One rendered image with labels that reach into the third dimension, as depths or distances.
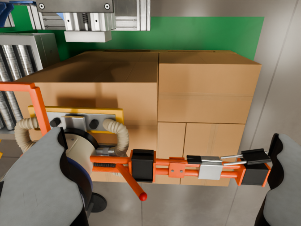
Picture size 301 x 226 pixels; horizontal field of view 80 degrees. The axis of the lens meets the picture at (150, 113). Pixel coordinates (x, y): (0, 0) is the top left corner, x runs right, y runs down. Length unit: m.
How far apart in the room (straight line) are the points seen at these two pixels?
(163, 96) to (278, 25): 1.13
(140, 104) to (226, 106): 0.68
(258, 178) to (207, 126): 0.69
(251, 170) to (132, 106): 0.48
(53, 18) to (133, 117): 1.04
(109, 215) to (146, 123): 2.40
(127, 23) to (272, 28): 1.14
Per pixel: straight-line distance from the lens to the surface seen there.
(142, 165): 0.59
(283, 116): 2.21
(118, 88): 0.74
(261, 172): 0.67
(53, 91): 0.85
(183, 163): 0.59
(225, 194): 2.71
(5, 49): 1.42
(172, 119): 1.25
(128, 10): 1.44
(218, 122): 1.31
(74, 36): 0.70
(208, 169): 0.62
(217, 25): 1.69
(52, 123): 0.72
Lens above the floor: 1.63
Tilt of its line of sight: 63 degrees down
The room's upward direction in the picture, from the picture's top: 174 degrees counter-clockwise
